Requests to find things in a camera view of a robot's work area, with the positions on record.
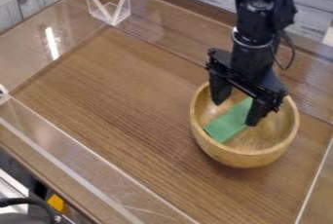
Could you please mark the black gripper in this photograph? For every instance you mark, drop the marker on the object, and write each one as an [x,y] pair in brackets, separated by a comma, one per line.
[263,87]

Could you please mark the green rectangular block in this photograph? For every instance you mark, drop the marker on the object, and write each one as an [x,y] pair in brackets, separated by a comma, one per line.
[230,122]

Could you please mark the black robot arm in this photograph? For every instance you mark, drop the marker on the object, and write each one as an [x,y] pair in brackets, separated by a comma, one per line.
[245,68]

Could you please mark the brown wooden bowl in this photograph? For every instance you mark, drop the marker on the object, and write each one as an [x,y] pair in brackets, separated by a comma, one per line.
[258,145]

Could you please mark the yellow and black device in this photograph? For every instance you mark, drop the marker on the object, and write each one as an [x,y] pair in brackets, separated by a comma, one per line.
[57,203]

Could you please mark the clear acrylic corner bracket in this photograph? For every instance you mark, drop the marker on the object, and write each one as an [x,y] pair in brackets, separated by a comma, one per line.
[110,13]

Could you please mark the clear acrylic tray wall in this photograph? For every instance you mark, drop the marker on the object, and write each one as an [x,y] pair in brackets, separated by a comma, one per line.
[107,195]

